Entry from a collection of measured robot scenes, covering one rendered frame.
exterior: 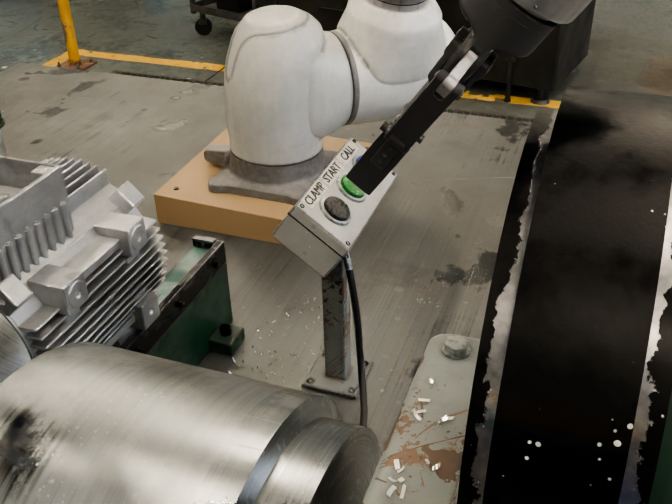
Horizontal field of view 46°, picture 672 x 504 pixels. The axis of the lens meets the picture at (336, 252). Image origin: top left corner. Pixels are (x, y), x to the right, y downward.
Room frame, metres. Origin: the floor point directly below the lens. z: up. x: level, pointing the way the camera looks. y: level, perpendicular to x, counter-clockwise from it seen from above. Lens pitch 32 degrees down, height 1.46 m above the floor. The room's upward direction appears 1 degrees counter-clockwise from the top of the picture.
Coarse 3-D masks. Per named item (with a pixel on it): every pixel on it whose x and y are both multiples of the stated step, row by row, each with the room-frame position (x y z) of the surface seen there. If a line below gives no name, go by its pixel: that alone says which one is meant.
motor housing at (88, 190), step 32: (64, 160) 0.75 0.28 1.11; (96, 192) 0.72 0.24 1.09; (64, 256) 0.62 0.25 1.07; (96, 256) 0.63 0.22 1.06; (160, 256) 0.70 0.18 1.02; (96, 288) 0.61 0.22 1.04; (128, 288) 0.65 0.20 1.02; (0, 320) 0.67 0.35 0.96; (32, 320) 0.55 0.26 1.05; (96, 320) 0.60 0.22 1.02; (128, 320) 0.65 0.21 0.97; (0, 352) 0.64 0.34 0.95; (32, 352) 0.54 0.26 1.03
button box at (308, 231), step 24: (360, 144) 0.83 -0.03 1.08; (336, 168) 0.77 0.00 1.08; (312, 192) 0.71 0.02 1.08; (336, 192) 0.73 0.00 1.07; (384, 192) 0.78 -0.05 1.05; (288, 216) 0.68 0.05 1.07; (312, 216) 0.68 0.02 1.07; (360, 216) 0.72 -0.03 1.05; (288, 240) 0.68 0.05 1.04; (312, 240) 0.68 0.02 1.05; (336, 240) 0.67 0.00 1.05; (312, 264) 0.68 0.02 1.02; (336, 264) 0.67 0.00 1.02
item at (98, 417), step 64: (0, 384) 0.34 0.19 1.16; (64, 384) 0.34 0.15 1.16; (128, 384) 0.34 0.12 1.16; (192, 384) 0.35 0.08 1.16; (256, 384) 0.36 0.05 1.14; (0, 448) 0.30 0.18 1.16; (64, 448) 0.29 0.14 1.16; (128, 448) 0.29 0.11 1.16; (192, 448) 0.29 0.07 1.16; (256, 448) 0.29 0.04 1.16; (320, 448) 0.30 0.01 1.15
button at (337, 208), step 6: (330, 198) 0.71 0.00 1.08; (336, 198) 0.71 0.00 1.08; (324, 204) 0.70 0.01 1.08; (330, 204) 0.70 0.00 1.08; (336, 204) 0.70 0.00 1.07; (342, 204) 0.71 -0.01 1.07; (330, 210) 0.69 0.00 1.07; (336, 210) 0.69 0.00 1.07; (342, 210) 0.70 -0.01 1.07; (348, 210) 0.70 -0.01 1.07; (336, 216) 0.69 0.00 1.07; (342, 216) 0.69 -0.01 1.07; (348, 216) 0.70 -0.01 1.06
